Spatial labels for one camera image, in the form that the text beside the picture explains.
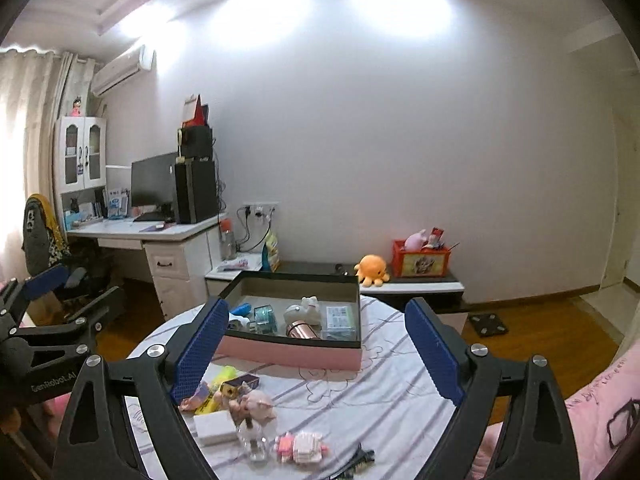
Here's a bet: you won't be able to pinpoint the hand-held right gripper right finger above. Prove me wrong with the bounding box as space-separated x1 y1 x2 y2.
404 297 581 480

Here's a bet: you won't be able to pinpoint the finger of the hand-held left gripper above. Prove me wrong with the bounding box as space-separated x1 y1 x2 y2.
15 285 126 357
0 262 71 332

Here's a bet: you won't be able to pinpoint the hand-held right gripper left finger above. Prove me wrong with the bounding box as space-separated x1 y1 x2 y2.
52 297 231 480

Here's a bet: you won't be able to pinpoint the teal clear plastic box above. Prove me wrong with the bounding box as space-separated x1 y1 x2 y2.
252 305 278 335

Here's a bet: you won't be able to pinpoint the pink pig doll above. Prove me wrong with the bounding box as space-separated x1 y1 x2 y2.
227 382 278 423

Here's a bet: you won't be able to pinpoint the white power adapter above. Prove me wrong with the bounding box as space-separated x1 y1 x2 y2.
194 412 238 446

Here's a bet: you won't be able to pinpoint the pink box with black rim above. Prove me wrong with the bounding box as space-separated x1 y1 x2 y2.
215 271 363 372

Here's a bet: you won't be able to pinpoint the clear box with green label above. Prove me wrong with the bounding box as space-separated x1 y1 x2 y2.
321 305 361 342

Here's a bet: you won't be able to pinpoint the rose gold metal canister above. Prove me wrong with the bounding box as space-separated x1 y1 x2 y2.
286 319 321 341

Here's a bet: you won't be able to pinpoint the clear glass bottle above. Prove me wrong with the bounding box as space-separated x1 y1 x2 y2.
236 420 268 463

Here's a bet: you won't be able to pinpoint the white cat figurine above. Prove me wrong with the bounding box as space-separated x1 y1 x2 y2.
284 296 321 331

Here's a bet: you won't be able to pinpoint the black hair clips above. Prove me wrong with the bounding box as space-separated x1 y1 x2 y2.
340 442 375 478

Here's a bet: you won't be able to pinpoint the pink white block toy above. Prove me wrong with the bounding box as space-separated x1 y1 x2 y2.
274 430 330 463

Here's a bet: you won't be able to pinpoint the black office chair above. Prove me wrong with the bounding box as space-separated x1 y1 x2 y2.
22 195 115 313

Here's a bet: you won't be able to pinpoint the grey patterned jacket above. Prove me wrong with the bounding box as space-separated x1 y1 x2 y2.
22 195 71 275

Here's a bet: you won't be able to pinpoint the small pink toy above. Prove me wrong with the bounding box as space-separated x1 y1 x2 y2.
180 382 211 413

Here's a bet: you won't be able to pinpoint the black bathroom scale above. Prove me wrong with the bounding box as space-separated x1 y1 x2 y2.
467 312 510 338

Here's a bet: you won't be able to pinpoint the low black-topped cabinet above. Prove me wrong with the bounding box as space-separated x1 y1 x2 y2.
270 260 473 322

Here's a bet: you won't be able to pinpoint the white nightstand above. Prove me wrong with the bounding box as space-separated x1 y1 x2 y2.
205 252 266 307

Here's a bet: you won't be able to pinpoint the white computer desk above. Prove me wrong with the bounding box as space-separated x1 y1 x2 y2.
65 214 226 321

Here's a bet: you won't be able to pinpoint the red printed crate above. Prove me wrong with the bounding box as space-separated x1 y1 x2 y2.
391 239 455 278

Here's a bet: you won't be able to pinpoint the white striped tablecloth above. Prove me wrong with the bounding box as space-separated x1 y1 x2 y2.
125 295 496 480

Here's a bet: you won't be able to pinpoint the orange octopus plush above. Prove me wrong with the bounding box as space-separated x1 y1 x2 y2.
354 255 391 287

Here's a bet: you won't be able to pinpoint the clear bottle with red cap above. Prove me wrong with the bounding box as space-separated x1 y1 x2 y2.
220 219 236 261

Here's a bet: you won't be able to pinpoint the colourful snack bag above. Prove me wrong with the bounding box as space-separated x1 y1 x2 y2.
262 230 282 272

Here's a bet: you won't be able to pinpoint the white glass-door hutch cabinet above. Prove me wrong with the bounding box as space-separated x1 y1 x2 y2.
54 116 108 226

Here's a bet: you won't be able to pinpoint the black computer monitor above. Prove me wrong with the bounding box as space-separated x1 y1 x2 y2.
131 152 180 222

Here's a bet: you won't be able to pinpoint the beige window curtain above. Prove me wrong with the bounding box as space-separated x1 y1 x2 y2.
0 47 96 281

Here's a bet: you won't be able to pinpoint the black computer tower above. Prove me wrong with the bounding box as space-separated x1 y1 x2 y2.
174 159 220 225

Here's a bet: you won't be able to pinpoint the pink printed quilt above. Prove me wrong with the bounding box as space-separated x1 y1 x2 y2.
475 340 640 480

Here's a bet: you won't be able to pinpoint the black speaker box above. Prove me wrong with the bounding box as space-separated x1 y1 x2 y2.
177 126 213 161

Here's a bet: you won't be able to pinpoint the red and white calendar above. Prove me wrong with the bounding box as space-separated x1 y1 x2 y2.
182 94 210 128

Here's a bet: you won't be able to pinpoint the white room door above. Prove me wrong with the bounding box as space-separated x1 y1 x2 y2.
600 110 632 291

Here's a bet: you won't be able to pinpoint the black power cable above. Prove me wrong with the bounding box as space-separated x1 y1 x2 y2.
235 206 273 253

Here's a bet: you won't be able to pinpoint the white wall air conditioner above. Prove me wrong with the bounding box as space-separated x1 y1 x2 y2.
90 45 153 96

